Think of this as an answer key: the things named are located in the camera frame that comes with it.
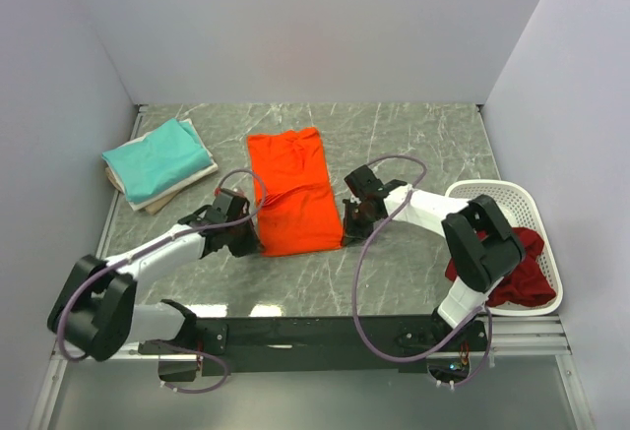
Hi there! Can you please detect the orange t-shirt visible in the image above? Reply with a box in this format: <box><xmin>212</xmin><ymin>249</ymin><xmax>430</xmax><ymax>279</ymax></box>
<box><xmin>247</xmin><ymin>127</ymin><xmax>343</xmax><ymax>257</ymax></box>

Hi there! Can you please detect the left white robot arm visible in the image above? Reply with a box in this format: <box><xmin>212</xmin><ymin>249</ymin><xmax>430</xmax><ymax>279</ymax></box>
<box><xmin>47</xmin><ymin>188</ymin><xmax>262</xmax><ymax>362</ymax></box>

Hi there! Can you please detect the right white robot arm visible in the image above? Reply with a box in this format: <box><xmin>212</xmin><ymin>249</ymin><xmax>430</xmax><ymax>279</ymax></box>
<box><xmin>341</xmin><ymin>165</ymin><xmax>526</xmax><ymax>350</ymax></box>

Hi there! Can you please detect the folded white t-shirt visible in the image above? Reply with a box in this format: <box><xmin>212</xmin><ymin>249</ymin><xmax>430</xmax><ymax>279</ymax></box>
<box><xmin>127</xmin><ymin>118</ymin><xmax>219</xmax><ymax>209</ymax></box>

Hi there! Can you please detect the folded beige t-shirt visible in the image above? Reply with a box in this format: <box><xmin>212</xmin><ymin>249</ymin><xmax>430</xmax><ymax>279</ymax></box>
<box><xmin>104</xmin><ymin>167</ymin><xmax>178</xmax><ymax>215</ymax></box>

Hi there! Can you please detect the folded teal t-shirt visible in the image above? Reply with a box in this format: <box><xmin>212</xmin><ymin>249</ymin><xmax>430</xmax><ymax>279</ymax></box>
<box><xmin>101</xmin><ymin>118</ymin><xmax>211</xmax><ymax>203</ymax></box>

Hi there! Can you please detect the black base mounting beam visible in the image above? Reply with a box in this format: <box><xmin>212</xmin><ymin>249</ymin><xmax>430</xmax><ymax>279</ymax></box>
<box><xmin>137</xmin><ymin>315</ymin><xmax>491</xmax><ymax>383</ymax></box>

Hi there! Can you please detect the white perforated plastic basket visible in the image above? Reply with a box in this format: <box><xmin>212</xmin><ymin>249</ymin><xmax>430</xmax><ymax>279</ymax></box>
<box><xmin>445</xmin><ymin>179</ymin><xmax>564</xmax><ymax>317</ymax></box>

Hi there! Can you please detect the dark red t-shirt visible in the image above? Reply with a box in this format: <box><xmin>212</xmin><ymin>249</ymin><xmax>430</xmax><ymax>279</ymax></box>
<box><xmin>436</xmin><ymin>214</ymin><xmax>556</xmax><ymax>324</ymax></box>

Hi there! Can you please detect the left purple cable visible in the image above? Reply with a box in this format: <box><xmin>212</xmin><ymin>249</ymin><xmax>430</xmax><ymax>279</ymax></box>
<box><xmin>56</xmin><ymin>168</ymin><xmax>268</xmax><ymax>396</ymax></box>

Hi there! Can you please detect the aluminium frame rail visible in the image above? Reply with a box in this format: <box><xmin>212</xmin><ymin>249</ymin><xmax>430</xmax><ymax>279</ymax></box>
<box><xmin>27</xmin><ymin>104</ymin><xmax>147</xmax><ymax>430</ymax></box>

